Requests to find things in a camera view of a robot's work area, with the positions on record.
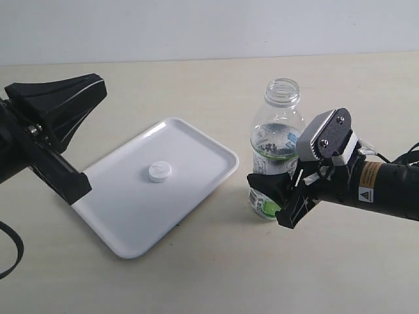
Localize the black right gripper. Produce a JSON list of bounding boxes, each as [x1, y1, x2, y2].
[[247, 160, 334, 228]]

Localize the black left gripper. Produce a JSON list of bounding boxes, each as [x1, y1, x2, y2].
[[1, 73, 107, 205]]

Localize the clear plastic drink bottle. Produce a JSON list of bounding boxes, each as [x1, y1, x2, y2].
[[249, 78, 307, 222]]

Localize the white bottle cap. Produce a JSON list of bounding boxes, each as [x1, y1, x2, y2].
[[148, 160, 173, 183]]

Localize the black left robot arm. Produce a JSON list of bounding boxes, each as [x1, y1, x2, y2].
[[1, 73, 107, 205]]

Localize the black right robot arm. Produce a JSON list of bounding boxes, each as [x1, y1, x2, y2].
[[247, 150, 418, 229]]

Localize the white rectangular plastic tray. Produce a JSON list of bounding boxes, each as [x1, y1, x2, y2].
[[73, 117, 239, 259]]

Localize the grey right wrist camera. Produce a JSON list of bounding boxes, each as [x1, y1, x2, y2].
[[296, 108, 358, 166]]

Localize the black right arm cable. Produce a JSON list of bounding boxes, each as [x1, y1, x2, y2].
[[359, 140, 419, 164]]

